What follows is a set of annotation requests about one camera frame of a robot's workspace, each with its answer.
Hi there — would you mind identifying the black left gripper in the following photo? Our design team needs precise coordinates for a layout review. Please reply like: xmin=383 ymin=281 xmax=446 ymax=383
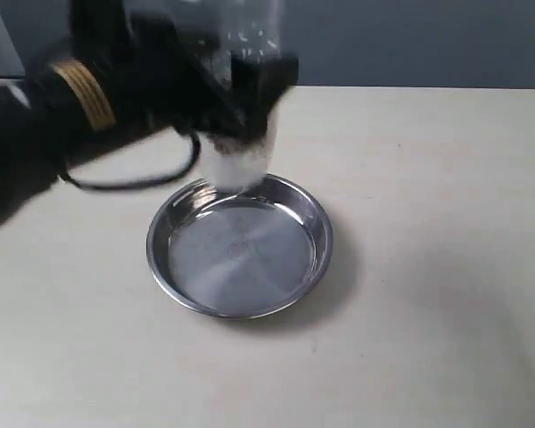
xmin=69 ymin=1 xmax=300 ymax=143

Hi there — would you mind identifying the black cable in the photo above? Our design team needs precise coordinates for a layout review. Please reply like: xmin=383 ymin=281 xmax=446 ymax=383
xmin=57 ymin=131 xmax=202 ymax=193

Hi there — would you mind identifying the clear plastic shaker bottle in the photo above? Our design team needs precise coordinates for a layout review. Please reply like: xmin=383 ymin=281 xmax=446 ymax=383
xmin=173 ymin=1 xmax=299 ymax=192

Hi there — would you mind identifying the round steel tray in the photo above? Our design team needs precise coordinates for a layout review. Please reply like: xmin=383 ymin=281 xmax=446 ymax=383
xmin=146 ymin=174 xmax=333 ymax=320

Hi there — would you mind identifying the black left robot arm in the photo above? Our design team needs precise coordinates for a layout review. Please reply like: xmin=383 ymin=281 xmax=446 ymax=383
xmin=0 ymin=1 xmax=300 ymax=226

